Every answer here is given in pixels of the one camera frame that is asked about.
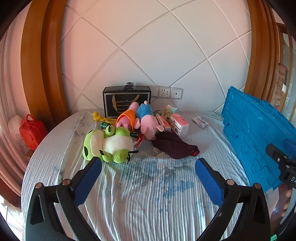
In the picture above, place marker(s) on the white sachet packet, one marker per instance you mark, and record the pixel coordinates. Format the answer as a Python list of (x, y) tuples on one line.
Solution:
[(200, 121)]

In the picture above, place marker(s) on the black gift box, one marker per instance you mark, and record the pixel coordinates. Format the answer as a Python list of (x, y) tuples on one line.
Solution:
[(119, 99)]

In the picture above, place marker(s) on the small pink white packet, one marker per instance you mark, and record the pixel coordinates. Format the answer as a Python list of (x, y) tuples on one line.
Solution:
[(164, 122)]

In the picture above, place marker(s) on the small red suitcase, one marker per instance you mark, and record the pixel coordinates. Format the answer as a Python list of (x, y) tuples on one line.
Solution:
[(32, 132)]

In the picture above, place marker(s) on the white plastic bag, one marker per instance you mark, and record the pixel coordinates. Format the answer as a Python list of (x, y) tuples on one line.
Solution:
[(14, 124)]

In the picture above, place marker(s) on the green frog plush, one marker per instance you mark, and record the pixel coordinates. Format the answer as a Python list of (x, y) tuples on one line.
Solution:
[(111, 144)]

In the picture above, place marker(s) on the dark hair clip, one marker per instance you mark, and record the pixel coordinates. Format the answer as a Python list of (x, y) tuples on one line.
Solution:
[(129, 86)]

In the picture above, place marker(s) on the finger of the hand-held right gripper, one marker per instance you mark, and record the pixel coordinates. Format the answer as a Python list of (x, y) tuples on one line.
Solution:
[(275, 153), (291, 147)]

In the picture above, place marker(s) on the dark maroon cloth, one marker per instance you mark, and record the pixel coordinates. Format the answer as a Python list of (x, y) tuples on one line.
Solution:
[(175, 146)]

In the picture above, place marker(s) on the wooden glass cabinet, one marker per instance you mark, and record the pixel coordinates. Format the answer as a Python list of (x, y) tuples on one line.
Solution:
[(283, 76)]

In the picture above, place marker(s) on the green plastic jar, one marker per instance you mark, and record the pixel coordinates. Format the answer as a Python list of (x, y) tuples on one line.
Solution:
[(105, 125)]

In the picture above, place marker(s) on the red green toothpaste box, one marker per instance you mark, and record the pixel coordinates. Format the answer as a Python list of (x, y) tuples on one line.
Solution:
[(138, 140)]

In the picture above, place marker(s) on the wooden wall frame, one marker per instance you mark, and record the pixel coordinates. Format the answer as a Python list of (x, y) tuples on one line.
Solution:
[(260, 58), (44, 58)]

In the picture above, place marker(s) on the person's right hand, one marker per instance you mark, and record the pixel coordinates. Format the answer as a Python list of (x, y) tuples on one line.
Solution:
[(287, 199)]

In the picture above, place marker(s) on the white wall socket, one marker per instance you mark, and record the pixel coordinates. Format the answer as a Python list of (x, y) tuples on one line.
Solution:
[(164, 92)]

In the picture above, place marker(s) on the green tissue pack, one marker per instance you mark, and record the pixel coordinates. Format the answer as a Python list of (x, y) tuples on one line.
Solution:
[(170, 109)]

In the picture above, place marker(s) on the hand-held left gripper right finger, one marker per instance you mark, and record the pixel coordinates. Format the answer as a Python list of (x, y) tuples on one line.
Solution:
[(208, 180)]

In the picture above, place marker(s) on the large pink tissue pack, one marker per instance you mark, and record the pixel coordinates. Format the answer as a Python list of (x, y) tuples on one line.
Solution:
[(180, 126)]

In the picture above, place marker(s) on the pig plush blue shirt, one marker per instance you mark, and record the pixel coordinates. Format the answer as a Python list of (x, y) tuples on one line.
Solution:
[(148, 122)]

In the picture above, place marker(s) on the blue plastic crate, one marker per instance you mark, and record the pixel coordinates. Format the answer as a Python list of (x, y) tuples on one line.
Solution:
[(247, 129)]

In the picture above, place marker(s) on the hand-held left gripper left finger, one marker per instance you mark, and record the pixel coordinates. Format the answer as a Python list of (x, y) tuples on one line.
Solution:
[(89, 179)]

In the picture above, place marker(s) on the cloth-covered round desktop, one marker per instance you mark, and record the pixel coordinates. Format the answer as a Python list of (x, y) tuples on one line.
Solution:
[(138, 197)]

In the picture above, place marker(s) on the yellow duck clip toy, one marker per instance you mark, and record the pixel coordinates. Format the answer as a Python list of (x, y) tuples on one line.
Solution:
[(95, 115)]

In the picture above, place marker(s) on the pig plush orange dress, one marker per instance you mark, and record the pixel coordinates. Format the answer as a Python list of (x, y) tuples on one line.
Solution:
[(126, 117)]

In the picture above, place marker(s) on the white pleated curtain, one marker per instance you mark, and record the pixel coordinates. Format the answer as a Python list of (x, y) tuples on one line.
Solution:
[(11, 92)]

